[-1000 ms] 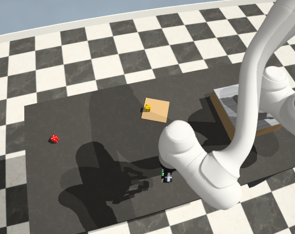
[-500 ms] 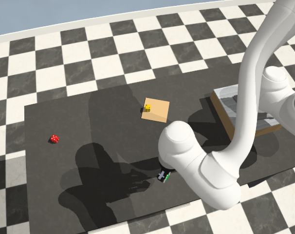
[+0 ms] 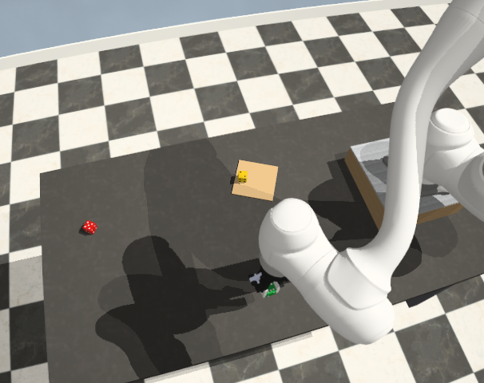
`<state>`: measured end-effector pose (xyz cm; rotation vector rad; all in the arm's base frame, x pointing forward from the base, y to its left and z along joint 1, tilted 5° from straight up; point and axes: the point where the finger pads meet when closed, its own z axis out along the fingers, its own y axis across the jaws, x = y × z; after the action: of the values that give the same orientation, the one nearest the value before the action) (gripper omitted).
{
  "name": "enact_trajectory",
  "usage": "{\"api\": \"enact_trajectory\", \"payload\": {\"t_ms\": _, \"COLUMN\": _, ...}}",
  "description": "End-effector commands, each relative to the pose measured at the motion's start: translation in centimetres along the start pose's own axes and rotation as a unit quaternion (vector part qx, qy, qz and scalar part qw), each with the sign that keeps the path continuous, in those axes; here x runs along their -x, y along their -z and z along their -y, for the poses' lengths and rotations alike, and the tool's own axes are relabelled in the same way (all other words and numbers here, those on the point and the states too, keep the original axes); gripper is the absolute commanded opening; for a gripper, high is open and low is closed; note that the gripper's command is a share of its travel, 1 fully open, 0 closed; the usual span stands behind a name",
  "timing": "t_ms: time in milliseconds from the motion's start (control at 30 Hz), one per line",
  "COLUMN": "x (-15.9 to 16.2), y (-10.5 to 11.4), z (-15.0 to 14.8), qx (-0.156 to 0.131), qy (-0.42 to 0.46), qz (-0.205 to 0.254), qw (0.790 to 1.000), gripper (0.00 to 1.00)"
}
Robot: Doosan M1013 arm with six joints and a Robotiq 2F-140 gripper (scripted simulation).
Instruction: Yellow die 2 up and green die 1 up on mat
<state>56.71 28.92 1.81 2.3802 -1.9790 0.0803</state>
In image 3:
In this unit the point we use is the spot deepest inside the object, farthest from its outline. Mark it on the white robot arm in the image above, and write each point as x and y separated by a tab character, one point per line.
348	289

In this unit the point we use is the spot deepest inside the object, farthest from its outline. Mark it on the red die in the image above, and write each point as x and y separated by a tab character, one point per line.
90	227

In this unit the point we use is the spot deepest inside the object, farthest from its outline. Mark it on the yellow die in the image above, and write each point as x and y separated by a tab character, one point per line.
242	176

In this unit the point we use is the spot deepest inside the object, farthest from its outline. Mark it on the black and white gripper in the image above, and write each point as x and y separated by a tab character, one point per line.
265	280

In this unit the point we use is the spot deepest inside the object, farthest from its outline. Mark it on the pale yellow mat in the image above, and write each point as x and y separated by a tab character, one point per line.
261	180

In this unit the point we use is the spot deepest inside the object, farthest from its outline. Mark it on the green die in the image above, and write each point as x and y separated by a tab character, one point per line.
271	290

